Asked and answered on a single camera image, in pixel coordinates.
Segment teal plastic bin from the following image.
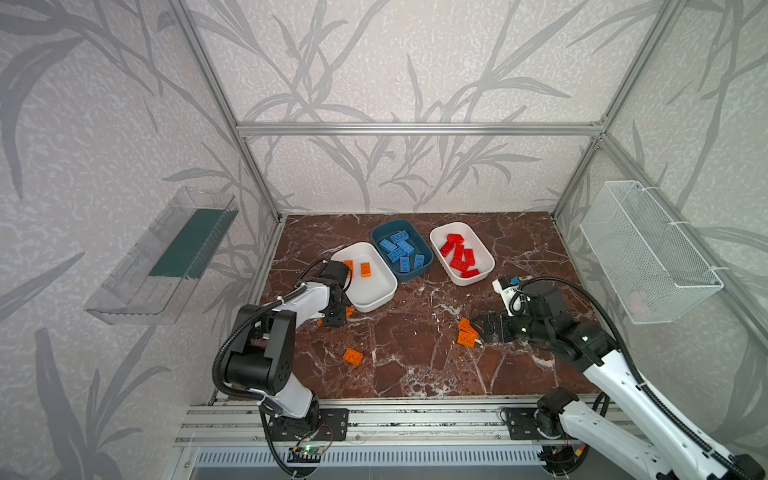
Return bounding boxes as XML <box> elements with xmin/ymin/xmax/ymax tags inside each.
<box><xmin>371</xmin><ymin>219</ymin><xmax>434</xmax><ymax>283</ymax></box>

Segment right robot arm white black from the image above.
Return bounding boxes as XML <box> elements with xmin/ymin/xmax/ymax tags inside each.
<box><xmin>470</xmin><ymin>276</ymin><xmax>767</xmax><ymax>479</ymax></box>

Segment white plastic bin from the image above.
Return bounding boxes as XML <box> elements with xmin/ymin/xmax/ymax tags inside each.
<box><xmin>331</xmin><ymin>242</ymin><xmax>398</xmax><ymax>313</ymax></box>
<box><xmin>429</xmin><ymin>222</ymin><xmax>496</xmax><ymax>287</ymax></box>

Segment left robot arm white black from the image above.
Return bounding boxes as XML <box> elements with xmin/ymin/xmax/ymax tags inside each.
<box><xmin>211</xmin><ymin>259</ymin><xmax>352</xmax><ymax>429</ymax></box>

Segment orange brick small square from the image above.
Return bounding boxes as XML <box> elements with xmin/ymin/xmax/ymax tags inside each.
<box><xmin>360</xmin><ymin>262</ymin><xmax>372</xmax><ymax>278</ymax></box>

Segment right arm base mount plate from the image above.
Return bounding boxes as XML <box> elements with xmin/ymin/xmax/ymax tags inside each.
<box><xmin>500</xmin><ymin>407</ymin><xmax>549</xmax><ymax>440</ymax></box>

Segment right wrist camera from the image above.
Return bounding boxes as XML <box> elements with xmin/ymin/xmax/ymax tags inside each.
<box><xmin>492</xmin><ymin>276</ymin><xmax>525</xmax><ymax>317</ymax></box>

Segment aluminium front rail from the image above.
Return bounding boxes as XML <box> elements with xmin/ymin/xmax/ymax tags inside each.
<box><xmin>173</xmin><ymin>395</ymin><xmax>679</xmax><ymax>448</ymax></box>

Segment right controller board with wires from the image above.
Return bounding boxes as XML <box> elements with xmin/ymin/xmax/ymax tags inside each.
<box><xmin>539</xmin><ymin>444</ymin><xmax>590</xmax><ymax>473</ymax></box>

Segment white wire mesh basket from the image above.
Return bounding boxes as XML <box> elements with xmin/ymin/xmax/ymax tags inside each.
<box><xmin>580</xmin><ymin>180</ymin><xmax>724</xmax><ymax>325</ymax></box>

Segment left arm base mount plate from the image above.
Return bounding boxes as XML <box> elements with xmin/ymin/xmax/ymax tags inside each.
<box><xmin>267</xmin><ymin>408</ymin><xmax>350</xmax><ymax>441</ymax></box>

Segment blue long brick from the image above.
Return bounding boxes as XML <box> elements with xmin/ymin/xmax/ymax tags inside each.
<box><xmin>397</xmin><ymin>240</ymin><xmax>415</xmax><ymax>255</ymax></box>
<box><xmin>387</xmin><ymin>247</ymin><xmax>406</xmax><ymax>262</ymax></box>

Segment clear plastic wall tray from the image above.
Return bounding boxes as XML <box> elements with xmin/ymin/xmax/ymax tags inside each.
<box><xmin>84</xmin><ymin>187</ymin><xmax>239</xmax><ymax>326</ymax></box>

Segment left controller board with wires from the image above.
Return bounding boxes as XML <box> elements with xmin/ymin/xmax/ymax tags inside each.
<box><xmin>287</xmin><ymin>441</ymin><xmax>333</xmax><ymax>464</ymax></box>

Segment controller board with wires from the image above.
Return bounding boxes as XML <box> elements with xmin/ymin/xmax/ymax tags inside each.
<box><xmin>287</xmin><ymin>441</ymin><xmax>333</xmax><ymax>464</ymax></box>
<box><xmin>539</xmin><ymin>444</ymin><xmax>590</xmax><ymax>473</ymax></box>

